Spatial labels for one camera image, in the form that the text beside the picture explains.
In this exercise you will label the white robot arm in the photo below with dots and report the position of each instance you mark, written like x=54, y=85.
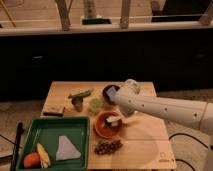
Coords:
x=197, y=115

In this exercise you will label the grey cloth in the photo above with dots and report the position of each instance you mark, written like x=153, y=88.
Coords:
x=66, y=149

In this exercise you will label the bunch of dark grapes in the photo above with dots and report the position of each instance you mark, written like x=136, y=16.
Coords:
x=107, y=148

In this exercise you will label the dark bowl with blue item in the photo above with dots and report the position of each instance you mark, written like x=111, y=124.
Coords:
x=107, y=93

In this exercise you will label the corn cob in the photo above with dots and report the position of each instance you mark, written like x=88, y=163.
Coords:
x=44, y=157

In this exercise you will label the wooden block with black edge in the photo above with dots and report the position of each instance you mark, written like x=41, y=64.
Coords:
x=53, y=111

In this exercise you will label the orange tomato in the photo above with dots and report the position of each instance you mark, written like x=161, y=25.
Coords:
x=31, y=160

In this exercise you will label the small brown pot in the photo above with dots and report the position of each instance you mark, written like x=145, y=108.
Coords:
x=78, y=104

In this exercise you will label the green cucumber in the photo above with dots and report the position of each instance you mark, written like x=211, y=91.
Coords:
x=81, y=94

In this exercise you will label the light green cup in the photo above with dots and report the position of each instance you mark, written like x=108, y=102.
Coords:
x=95, y=105

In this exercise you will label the green tray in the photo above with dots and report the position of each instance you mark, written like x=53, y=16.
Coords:
x=47, y=131

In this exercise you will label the black pole left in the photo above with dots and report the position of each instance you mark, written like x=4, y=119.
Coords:
x=14, y=159

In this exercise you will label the white brush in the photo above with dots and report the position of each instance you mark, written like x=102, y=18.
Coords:
x=111, y=121

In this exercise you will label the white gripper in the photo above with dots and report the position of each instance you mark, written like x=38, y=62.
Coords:
x=122, y=112

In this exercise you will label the green box on shelf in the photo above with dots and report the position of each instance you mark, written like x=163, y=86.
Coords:
x=94, y=21

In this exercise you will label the red bowl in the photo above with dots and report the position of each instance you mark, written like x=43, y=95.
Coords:
x=104, y=129

